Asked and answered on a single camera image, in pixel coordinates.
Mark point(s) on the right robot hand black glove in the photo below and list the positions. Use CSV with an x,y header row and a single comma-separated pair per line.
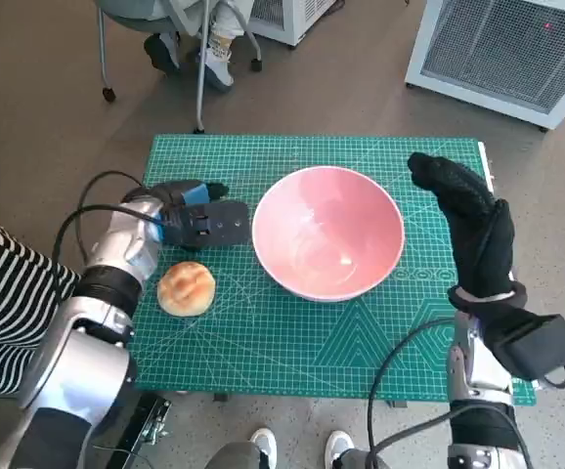
x,y
478,234

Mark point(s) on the pink bowl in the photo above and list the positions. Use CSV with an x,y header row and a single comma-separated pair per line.
x,y
326,234

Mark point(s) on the round tan bread bun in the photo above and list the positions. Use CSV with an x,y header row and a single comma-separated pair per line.
x,y
187,288

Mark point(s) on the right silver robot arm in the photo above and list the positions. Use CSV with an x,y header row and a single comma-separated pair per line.
x,y
478,371

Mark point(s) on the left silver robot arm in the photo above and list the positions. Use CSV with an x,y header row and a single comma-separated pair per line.
x,y
116,244

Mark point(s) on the white cabinet with mesh panel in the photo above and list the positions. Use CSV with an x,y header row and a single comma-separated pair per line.
x,y
497,49

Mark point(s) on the green cutting mat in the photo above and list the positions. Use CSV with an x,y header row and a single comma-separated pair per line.
x,y
287,342

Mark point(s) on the standing person's legs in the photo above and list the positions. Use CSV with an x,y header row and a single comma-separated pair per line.
x,y
263,444

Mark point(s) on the silver metal leg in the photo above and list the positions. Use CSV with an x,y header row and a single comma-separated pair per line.
x,y
200,83

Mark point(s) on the seated person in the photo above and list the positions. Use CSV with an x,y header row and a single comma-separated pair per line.
x,y
216,54

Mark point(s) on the grey chair with castors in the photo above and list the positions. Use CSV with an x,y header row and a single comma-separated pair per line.
x,y
126,14

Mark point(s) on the person beside table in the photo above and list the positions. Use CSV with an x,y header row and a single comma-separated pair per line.
x,y
13,303

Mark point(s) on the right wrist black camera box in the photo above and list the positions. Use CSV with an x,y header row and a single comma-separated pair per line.
x,y
536,347

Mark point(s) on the black metal bracket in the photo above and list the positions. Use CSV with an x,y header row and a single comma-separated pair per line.
x,y
145,420

